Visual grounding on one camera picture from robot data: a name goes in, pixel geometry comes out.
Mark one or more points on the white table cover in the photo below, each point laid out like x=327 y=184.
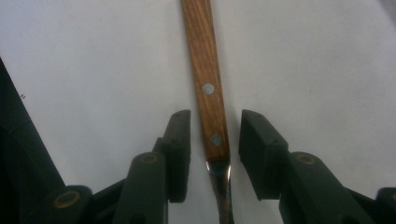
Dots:
x=93 y=62

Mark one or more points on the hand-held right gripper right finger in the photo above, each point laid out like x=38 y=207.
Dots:
x=264 y=161

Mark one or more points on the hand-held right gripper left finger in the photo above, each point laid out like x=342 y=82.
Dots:
x=177 y=155

